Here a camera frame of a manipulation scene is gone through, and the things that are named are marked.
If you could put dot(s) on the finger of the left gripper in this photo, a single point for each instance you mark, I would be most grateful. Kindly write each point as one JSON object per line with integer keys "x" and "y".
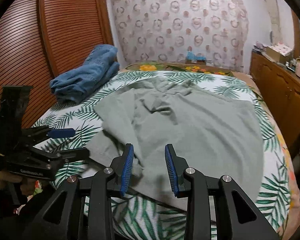
{"x": 65, "y": 154}
{"x": 62, "y": 132}

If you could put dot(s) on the circle patterned curtain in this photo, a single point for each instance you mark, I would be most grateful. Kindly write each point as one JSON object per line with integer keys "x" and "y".
{"x": 165, "y": 30}

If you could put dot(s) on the grey sweat pants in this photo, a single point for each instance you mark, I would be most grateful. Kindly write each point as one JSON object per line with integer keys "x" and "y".
{"x": 216, "y": 135}

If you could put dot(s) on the beige side curtain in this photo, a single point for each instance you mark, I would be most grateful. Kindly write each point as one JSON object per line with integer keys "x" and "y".
{"x": 273, "y": 11}

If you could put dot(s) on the folded blue jeans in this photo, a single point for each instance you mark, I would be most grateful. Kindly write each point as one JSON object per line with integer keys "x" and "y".
{"x": 80, "y": 83}

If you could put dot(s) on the palm leaf bed sheet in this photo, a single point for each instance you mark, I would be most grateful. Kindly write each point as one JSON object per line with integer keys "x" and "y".
{"x": 85, "y": 121}

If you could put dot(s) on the white patterned box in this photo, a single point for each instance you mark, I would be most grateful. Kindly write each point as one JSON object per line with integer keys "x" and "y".
{"x": 279, "y": 53}

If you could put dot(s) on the floral blanket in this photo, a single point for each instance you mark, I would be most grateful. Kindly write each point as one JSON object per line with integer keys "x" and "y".
{"x": 180, "y": 68}

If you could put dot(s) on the person left hand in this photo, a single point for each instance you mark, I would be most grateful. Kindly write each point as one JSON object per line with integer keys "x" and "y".
{"x": 27, "y": 185}

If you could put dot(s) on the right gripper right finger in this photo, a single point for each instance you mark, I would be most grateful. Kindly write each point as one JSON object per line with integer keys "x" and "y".
{"x": 237, "y": 217}

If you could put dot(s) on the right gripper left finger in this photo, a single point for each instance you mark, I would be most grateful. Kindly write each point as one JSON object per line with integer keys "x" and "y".
{"x": 81, "y": 208}

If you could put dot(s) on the cardboard box with blue cloth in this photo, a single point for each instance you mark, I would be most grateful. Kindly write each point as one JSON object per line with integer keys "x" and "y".
{"x": 195, "y": 58}

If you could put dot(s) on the long wooden cabinet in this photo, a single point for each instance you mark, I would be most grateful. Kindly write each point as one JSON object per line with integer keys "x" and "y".
{"x": 280, "y": 90}

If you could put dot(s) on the brown louvered wardrobe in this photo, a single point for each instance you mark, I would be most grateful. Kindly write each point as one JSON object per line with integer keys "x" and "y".
{"x": 40, "y": 39}

